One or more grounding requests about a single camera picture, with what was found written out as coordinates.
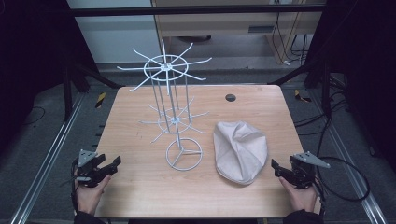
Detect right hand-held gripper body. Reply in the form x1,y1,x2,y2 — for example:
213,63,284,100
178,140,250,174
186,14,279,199
289,150,332,190

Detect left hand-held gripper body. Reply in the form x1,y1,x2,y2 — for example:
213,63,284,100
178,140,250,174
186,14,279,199
73,148,108,189

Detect beige cap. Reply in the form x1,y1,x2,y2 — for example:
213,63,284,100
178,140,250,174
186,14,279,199
213,120,269,187

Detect white wire display rack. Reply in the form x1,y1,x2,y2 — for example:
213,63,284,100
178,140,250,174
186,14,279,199
116,38,213,172

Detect person's left hand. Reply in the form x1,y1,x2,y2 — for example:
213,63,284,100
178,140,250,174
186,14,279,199
75,174,112,217

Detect person's right hand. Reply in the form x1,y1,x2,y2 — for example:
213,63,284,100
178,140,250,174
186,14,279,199
278,176,319,215

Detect person's right dark sleeve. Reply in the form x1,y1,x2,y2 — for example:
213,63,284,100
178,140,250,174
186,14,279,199
282,208,325,224

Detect person's dark sleeve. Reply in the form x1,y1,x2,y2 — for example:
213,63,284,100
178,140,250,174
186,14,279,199
73,210,107,224
282,208,325,224

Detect person's left dark sleeve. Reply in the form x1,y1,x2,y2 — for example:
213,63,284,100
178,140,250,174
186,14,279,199
73,210,107,224

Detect yellow black striped tape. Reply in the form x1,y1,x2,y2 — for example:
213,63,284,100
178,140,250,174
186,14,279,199
293,89,313,104
94,91,107,109

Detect black metal stand leg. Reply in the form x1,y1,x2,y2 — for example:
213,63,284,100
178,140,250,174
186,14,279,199
61,60,126,123
266,60,332,119

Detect black curtain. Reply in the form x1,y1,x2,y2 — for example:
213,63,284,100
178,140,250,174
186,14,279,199
303,0,396,174
0,0,100,150

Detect white cabinet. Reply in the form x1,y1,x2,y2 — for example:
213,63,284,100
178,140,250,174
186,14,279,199
65,0,163,65

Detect light wooden desk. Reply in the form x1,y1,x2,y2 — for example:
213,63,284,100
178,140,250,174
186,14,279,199
150,0,327,65

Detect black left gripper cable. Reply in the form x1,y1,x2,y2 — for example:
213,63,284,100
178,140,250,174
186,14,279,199
61,158,80,214

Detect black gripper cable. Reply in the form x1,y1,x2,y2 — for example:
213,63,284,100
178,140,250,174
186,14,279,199
61,158,80,214
312,156,372,216

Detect aluminium floor rail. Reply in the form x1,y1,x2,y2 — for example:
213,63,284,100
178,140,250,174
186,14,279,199
308,89,389,224
8,91,88,224

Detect black floor cables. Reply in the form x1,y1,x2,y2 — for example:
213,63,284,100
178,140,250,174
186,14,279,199
293,74,351,157

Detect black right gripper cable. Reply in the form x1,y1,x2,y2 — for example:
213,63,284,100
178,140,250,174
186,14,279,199
312,156,372,216

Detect thin black floor cable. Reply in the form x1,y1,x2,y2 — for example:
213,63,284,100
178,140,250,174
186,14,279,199
21,105,47,126

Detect black cables under desk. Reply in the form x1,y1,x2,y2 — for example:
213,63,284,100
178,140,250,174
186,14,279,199
271,11,310,66

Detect black horizontal frame bar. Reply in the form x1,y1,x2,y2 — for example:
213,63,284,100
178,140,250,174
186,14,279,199
68,4,328,18

